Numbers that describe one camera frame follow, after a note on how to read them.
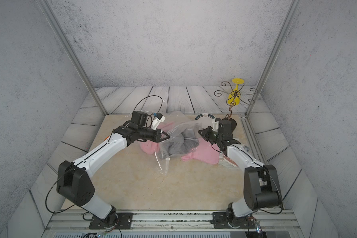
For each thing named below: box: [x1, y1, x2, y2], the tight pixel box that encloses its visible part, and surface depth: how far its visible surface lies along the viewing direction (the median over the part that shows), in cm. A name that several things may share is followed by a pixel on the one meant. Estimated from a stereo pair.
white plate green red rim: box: [194, 113, 217, 122], surface depth 121 cm
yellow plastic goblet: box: [227, 77, 245, 106], surface depth 91 cm
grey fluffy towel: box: [160, 123, 200, 159], surface depth 84 cm
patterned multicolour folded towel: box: [218, 155, 238, 168], surface depth 94 cm
